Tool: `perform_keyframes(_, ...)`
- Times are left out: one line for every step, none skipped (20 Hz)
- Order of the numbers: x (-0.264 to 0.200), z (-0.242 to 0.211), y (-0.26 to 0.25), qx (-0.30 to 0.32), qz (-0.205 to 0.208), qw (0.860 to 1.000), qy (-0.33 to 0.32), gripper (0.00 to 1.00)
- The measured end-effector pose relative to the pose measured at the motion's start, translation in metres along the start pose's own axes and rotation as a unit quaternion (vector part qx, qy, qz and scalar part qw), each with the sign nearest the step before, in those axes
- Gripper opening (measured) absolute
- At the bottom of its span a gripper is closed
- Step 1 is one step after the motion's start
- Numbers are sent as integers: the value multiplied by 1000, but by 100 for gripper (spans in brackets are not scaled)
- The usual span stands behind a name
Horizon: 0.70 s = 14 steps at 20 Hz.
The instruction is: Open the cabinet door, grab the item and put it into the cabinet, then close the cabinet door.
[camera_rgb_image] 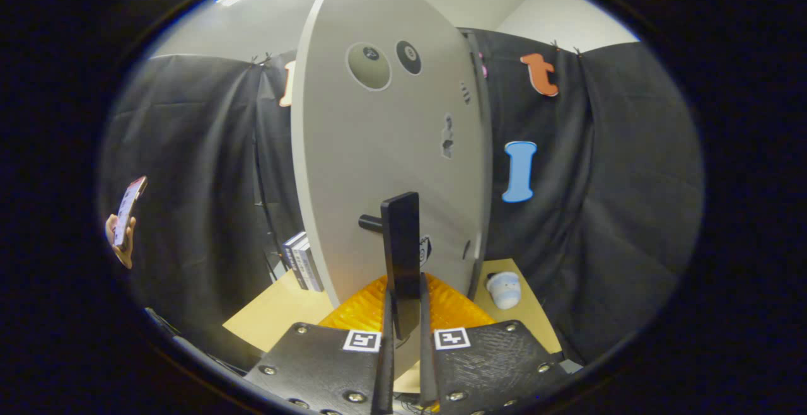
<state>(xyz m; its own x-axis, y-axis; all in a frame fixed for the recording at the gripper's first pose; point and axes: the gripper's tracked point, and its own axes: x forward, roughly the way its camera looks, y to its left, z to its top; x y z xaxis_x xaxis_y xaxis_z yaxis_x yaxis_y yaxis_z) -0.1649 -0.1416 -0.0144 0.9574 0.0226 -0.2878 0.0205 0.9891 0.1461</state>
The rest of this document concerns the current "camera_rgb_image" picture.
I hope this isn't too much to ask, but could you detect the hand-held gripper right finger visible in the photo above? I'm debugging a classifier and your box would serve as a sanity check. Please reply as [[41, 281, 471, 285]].
[[417, 273, 571, 415]]

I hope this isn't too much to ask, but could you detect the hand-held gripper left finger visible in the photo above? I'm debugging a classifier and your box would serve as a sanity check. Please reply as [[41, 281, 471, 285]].
[[243, 274, 397, 415]]

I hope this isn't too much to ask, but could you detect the white spine book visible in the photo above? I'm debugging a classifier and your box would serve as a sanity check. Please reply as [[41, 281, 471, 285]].
[[290, 236, 314, 291]]

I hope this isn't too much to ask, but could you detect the blue spine book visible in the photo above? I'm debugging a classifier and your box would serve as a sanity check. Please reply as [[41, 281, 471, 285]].
[[282, 232, 302, 288]]

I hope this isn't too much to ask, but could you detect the black stand pole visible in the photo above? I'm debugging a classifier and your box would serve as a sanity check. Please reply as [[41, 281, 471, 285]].
[[252, 131, 281, 277]]

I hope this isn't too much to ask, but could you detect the black backdrop cloth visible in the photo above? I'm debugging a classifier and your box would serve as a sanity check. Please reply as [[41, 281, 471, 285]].
[[98, 27, 704, 371]]

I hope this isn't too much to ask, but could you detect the smartphone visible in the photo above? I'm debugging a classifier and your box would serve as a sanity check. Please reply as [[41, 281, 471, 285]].
[[112, 175, 149, 252]]

